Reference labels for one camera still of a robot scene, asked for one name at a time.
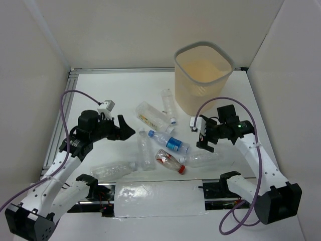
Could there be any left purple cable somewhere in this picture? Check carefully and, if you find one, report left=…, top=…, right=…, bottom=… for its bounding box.
left=0, top=89, right=101, bottom=214

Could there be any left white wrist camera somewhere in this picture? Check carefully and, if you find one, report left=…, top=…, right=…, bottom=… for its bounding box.
left=97, top=100, right=115, bottom=120

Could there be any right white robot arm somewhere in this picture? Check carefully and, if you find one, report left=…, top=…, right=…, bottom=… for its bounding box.
left=190, top=105, right=302, bottom=224

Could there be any beige plastic waste bin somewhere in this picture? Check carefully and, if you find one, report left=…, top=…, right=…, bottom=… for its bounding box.
left=174, top=41, right=235, bottom=115

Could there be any square bottle orange label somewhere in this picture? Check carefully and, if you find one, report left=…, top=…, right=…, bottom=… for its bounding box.
left=135, top=101, right=174, bottom=134

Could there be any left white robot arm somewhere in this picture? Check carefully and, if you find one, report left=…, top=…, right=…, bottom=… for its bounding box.
left=5, top=110, right=135, bottom=240

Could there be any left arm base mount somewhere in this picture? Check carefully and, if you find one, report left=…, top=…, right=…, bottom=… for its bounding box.
left=67, top=183, right=115, bottom=217

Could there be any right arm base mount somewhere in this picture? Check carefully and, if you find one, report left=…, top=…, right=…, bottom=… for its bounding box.
left=198, top=182, right=242, bottom=210

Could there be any clear upright-lying bottle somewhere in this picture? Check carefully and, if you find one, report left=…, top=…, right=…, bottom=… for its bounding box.
left=137, top=128, right=156, bottom=171

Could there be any clear bottle red cap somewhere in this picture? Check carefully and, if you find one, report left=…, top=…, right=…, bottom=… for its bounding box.
left=155, top=149, right=185, bottom=175

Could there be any clear bottle blue label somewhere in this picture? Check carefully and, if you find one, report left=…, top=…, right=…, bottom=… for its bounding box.
left=148, top=130, right=190, bottom=154

